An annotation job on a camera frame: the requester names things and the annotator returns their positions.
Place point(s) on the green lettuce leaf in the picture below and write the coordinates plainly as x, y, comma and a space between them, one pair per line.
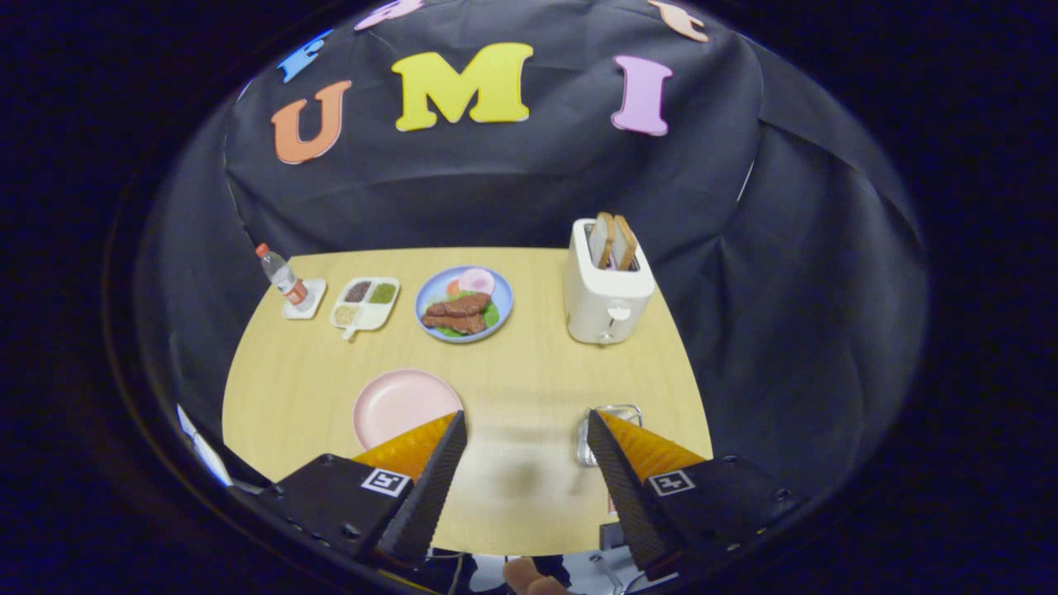
492, 316

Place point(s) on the pink plate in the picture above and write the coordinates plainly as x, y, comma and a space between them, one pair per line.
397, 405

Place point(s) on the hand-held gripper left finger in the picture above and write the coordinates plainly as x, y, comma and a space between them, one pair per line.
430, 492

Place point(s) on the blue plate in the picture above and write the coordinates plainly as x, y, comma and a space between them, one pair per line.
504, 297

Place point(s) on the pink ham slice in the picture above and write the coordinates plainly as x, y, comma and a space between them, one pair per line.
477, 281

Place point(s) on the white square coaster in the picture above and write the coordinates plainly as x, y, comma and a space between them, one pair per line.
314, 302

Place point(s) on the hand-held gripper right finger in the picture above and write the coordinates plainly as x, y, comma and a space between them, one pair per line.
630, 496

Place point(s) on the clear drain basket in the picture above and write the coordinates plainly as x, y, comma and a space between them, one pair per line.
583, 442

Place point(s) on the clear water bottle red cap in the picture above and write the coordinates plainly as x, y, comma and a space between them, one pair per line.
283, 279

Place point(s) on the brown steak piece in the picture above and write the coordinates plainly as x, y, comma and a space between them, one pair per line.
453, 323
459, 305

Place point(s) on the white paper sheets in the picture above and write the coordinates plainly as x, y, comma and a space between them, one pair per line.
205, 450

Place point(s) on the white divided condiment tray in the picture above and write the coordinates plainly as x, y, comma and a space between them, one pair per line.
372, 314

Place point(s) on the white toaster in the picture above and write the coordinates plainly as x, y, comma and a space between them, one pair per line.
603, 310

